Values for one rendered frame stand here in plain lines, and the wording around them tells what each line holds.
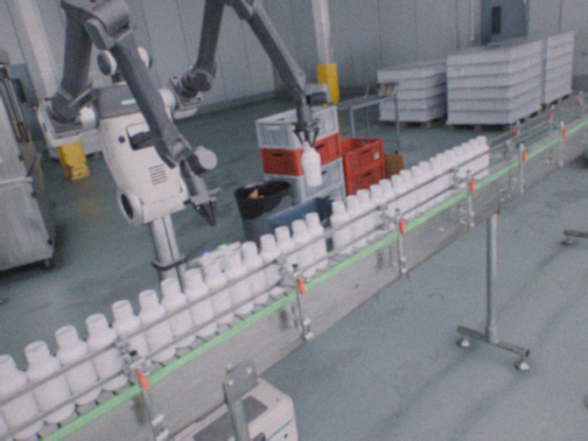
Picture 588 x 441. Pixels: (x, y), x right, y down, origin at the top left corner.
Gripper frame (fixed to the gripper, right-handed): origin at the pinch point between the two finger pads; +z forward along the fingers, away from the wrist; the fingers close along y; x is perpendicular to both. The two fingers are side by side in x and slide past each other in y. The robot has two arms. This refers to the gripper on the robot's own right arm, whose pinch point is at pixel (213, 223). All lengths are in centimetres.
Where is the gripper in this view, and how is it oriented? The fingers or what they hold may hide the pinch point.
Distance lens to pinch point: 140.5
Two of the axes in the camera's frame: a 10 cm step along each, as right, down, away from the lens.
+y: 7.3, -3.3, 6.0
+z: 3.6, 9.3, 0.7
